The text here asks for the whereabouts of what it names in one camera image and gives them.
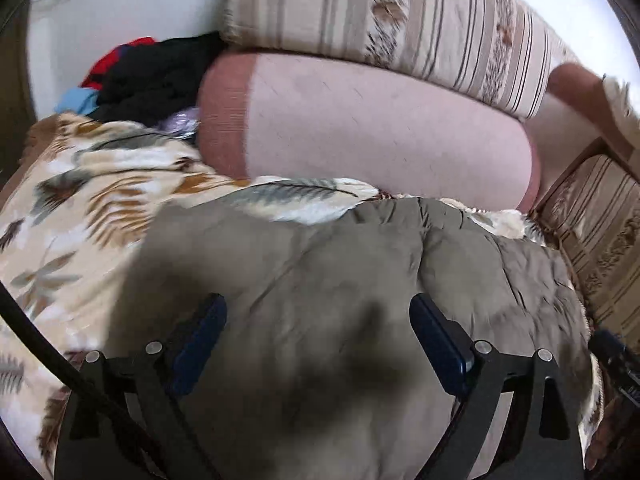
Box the olive quilted hooded jacket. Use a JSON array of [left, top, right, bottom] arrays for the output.
[[104, 199, 600, 479]]

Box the dark clothes pile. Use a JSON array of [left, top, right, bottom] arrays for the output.
[[88, 32, 228, 127]]

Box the person's right hand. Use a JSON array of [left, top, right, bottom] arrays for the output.
[[585, 402, 620, 470]]

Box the striped floral side cushion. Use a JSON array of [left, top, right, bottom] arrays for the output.
[[532, 140, 639, 347]]

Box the leaf-patterned cream blanket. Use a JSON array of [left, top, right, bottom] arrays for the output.
[[0, 112, 606, 478]]

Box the pink corner pillow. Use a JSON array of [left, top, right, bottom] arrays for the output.
[[524, 63, 639, 206]]

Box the cream fringed cloth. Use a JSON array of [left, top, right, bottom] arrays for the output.
[[602, 76, 640, 151]]

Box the pink bolster pillow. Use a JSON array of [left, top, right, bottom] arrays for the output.
[[198, 52, 540, 211]]

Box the light blue cloth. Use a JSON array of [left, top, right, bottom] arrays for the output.
[[53, 87, 99, 115]]

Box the striped floral back cushion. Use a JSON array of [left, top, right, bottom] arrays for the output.
[[224, 0, 576, 119]]

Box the black cable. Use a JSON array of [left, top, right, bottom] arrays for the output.
[[0, 282, 101, 411]]

